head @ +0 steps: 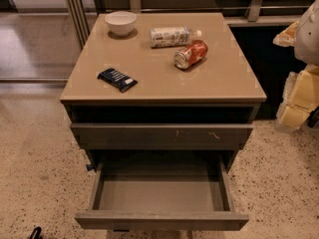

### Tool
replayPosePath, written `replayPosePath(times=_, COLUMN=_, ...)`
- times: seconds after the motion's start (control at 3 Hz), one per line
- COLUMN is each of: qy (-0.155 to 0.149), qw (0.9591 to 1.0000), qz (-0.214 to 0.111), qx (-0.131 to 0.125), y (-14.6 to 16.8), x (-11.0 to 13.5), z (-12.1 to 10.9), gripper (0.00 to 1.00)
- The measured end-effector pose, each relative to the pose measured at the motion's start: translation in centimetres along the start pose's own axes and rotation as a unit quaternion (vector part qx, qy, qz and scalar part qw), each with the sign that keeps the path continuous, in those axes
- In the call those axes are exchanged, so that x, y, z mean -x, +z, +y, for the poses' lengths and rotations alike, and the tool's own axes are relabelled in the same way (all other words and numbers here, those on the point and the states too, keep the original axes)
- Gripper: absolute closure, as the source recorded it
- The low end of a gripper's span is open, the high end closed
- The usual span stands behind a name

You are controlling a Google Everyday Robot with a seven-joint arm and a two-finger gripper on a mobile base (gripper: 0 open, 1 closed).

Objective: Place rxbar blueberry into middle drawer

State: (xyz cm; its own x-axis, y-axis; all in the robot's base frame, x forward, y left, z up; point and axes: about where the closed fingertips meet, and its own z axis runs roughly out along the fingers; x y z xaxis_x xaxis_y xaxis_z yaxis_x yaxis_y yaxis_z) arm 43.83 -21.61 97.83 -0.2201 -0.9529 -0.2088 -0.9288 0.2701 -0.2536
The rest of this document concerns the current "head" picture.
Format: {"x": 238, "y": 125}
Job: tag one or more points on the tan drawer cabinet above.
{"x": 221, "y": 88}

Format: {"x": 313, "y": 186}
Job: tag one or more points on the dark blue rxbar wrapper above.
{"x": 117, "y": 79}

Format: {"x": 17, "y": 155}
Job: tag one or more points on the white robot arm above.
{"x": 306, "y": 48}

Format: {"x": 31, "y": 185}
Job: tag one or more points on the grey upper drawer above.
{"x": 188, "y": 136}

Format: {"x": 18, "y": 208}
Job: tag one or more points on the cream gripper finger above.
{"x": 300, "y": 99}
{"x": 287, "y": 37}

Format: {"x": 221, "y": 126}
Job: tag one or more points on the blue cabinet side knob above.
{"x": 89, "y": 167}

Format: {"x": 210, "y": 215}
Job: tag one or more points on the white ceramic bowl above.
{"x": 121, "y": 23}

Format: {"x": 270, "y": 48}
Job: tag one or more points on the black object on floor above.
{"x": 36, "y": 233}

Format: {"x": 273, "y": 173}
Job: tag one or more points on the white labelled plastic bottle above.
{"x": 172, "y": 36}

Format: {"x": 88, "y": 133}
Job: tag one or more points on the orange soda can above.
{"x": 190, "y": 54}

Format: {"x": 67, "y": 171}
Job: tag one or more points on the open grey middle drawer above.
{"x": 161, "y": 195}

